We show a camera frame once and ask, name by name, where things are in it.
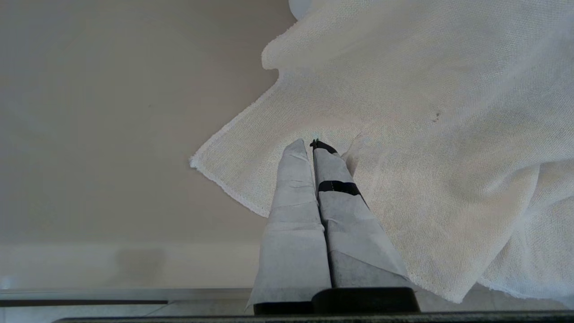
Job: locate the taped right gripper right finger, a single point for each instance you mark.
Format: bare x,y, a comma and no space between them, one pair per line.
354,242

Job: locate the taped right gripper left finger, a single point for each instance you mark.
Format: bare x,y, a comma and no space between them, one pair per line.
293,233

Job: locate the white woven cloth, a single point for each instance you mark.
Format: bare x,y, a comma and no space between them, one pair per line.
426,89

